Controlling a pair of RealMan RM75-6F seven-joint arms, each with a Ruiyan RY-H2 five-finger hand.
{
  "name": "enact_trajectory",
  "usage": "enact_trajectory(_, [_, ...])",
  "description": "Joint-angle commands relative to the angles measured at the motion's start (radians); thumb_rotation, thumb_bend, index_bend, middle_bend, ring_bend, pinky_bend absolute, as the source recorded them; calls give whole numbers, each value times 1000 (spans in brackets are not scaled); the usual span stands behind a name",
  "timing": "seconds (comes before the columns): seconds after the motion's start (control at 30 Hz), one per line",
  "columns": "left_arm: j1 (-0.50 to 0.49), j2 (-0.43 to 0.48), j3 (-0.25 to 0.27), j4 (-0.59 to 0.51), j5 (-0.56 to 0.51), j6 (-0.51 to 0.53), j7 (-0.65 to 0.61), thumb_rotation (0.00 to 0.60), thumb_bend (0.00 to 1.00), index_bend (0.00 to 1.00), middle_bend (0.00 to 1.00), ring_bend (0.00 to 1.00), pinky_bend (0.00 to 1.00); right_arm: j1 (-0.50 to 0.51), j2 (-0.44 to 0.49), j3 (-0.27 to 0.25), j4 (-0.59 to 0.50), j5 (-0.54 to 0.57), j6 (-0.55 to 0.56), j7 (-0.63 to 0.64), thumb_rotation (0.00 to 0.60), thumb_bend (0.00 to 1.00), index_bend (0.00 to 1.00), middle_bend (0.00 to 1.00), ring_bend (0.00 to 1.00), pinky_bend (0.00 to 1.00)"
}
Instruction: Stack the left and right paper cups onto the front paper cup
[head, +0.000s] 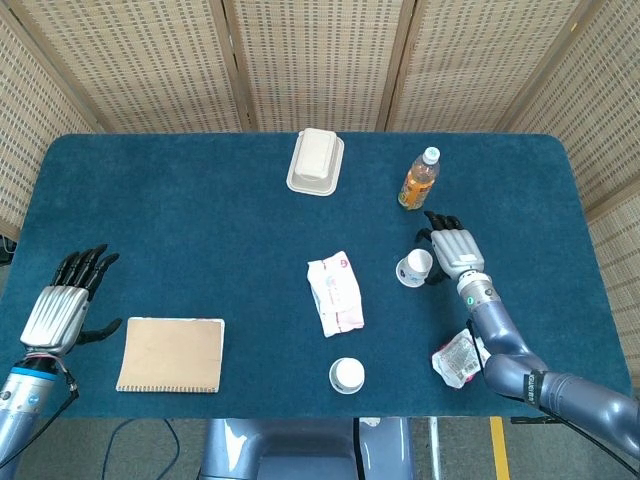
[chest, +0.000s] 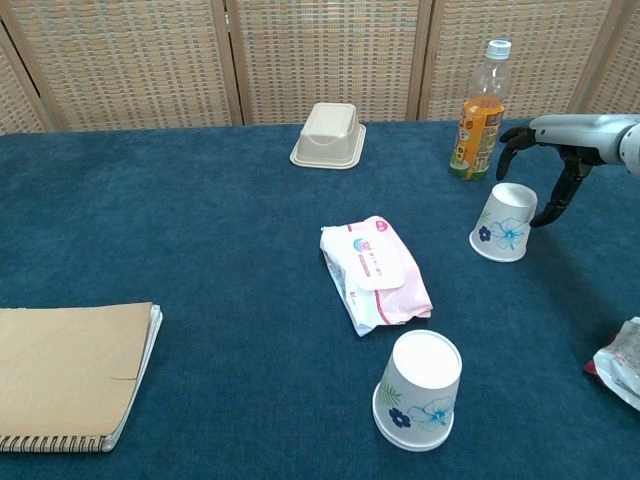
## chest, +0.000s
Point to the brown spiral notebook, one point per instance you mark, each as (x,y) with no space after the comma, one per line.
(65,365)

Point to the orange drink plastic bottle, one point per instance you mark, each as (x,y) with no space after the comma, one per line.
(477,135)

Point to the white spouted drink pouch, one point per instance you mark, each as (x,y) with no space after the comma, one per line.
(622,365)

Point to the woven folding screen panel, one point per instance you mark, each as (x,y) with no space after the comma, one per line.
(325,50)
(12,100)
(545,55)
(135,60)
(625,70)

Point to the blue table mat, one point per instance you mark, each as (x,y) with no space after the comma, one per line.
(225,225)

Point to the beige disposable lunch box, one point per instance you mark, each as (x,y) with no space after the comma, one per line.
(327,142)

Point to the white floral paper cup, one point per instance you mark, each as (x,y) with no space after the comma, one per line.
(425,370)
(415,447)
(505,225)

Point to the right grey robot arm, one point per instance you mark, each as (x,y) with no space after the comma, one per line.
(632,145)

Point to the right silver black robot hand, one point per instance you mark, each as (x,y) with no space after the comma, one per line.
(575,132)

